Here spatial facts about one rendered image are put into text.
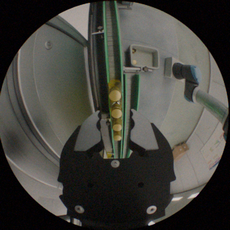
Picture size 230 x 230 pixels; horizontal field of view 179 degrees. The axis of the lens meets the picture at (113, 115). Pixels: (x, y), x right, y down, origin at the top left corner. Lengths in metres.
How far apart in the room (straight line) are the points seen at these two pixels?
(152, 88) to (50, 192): 0.82
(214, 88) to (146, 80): 3.40
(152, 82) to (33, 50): 0.71
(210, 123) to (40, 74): 3.92
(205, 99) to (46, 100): 0.60
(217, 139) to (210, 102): 3.33
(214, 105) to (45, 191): 0.64
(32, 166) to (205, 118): 3.97
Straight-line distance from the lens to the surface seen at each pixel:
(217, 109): 0.46
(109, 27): 0.60
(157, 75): 0.72
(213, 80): 3.84
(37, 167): 0.16
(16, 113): 0.15
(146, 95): 0.70
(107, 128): 0.65
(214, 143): 3.85
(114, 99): 0.21
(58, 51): 0.22
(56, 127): 0.17
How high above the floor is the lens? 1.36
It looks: 58 degrees down
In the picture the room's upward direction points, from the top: 179 degrees counter-clockwise
